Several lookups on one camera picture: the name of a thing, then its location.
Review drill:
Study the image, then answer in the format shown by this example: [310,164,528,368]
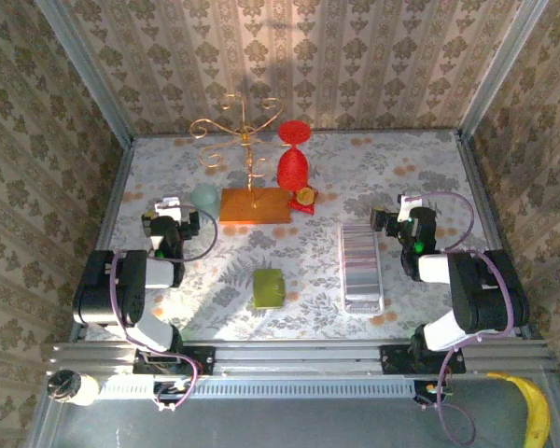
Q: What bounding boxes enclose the pale green cup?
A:
[189,182,221,219]

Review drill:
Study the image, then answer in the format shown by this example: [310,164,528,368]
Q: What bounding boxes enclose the floral fern print table cover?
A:
[84,130,519,342]

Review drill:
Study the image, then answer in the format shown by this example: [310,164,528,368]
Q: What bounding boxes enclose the red yellow snack packet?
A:
[287,184,319,216]

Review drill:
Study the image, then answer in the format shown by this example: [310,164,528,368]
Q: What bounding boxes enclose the red goblet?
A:
[276,119,312,191]

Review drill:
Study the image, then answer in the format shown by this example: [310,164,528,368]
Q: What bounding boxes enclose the small controller board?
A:
[413,380,454,411]
[151,378,197,406]

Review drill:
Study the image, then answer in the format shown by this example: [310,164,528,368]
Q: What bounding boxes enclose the white bottle black cap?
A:
[46,368,100,407]

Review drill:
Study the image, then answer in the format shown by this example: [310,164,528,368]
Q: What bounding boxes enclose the yellow banana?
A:
[487,371,552,448]

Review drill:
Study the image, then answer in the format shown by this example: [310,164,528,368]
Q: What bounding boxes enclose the aluminium frame side rail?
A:
[68,137,137,343]
[455,130,543,338]

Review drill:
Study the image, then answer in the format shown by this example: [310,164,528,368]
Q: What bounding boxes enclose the gold wire stand wooden base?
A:
[189,91,294,226]

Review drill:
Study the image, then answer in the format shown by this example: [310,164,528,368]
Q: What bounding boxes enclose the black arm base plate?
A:
[380,343,467,374]
[134,347,216,376]

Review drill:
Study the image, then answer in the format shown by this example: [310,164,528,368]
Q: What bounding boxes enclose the aluminium frame post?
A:
[456,0,551,136]
[35,0,136,147]

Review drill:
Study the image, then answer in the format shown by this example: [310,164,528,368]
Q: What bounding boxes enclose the white slotted cable duct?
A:
[95,375,416,400]

